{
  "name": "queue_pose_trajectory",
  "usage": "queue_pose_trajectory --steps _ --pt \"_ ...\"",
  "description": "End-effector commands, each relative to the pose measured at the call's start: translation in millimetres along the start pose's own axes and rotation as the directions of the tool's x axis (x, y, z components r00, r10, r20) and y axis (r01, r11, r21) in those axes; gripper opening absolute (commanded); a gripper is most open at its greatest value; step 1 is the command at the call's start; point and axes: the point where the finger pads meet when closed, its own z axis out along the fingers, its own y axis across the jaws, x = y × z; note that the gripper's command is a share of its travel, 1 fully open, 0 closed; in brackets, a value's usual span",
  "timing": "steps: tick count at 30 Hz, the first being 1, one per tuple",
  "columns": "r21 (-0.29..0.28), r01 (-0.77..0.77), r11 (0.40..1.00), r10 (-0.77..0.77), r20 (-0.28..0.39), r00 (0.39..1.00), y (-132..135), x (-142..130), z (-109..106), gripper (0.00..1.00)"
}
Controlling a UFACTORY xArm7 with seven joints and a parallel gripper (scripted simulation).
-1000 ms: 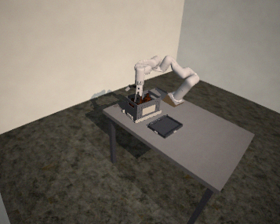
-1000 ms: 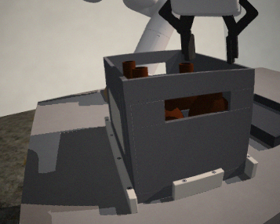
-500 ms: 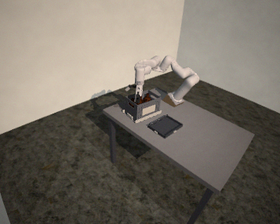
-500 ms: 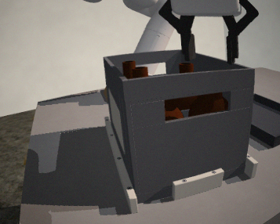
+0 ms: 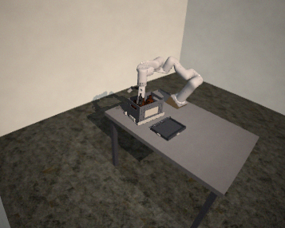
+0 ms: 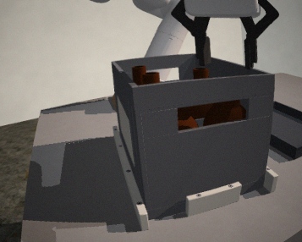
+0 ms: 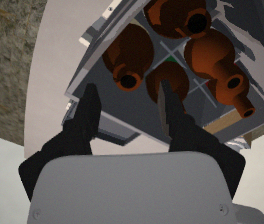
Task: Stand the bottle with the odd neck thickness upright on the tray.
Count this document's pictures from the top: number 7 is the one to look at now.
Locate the dark grey crate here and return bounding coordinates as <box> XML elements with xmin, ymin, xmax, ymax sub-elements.
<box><xmin>64</xmin><ymin>0</ymin><xmax>264</xmax><ymax>147</ymax></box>

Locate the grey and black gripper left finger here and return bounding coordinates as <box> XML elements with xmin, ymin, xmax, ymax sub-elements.
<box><xmin>18</xmin><ymin>83</ymin><xmax>102</xmax><ymax>203</ymax></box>

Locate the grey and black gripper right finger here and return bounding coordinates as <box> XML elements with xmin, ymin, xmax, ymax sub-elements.
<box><xmin>157</xmin><ymin>79</ymin><xmax>246</xmax><ymax>200</ymax></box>

